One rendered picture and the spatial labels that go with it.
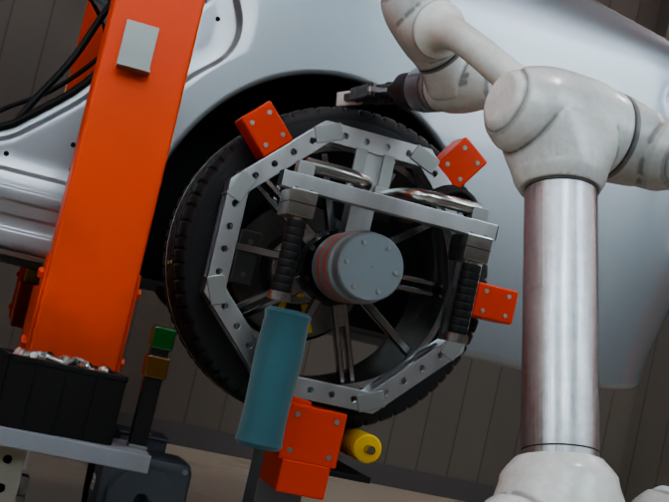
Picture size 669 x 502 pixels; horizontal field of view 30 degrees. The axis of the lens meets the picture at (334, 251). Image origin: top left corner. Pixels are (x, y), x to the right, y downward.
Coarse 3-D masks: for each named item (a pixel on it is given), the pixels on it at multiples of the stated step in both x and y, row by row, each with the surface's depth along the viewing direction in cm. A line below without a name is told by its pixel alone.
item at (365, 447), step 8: (344, 432) 255; (352, 432) 252; (360, 432) 250; (344, 440) 252; (352, 440) 248; (360, 440) 246; (368, 440) 246; (376, 440) 247; (344, 448) 252; (352, 448) 246; (360, 448) 246; (368, 448) 244; (376, 448) 247; (352, 456) 249; (360, 456) 246; (368, 456) 246; (376, 456) 247
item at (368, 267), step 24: (336, 240) 236; (360, 240) 231; (384, 240) 232; (312, 264) 246; (336, 264) 230; (360, 264) 231; (384, 264) 232; (336, 288) 234; (360, 288) 231; (384, 288) 232
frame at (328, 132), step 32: (320, 128) 244; (352, 128) 246; (288, 160) 242; (416, 160) 249; (224, 192) 241; (224, 224) 239; (224, 256) 239; (224, 288) 238; (448, 288) 256; (224, 320) 238; (448, 320) 252; (448, 352) 250; (320, 384) 243; (384, 384) 247
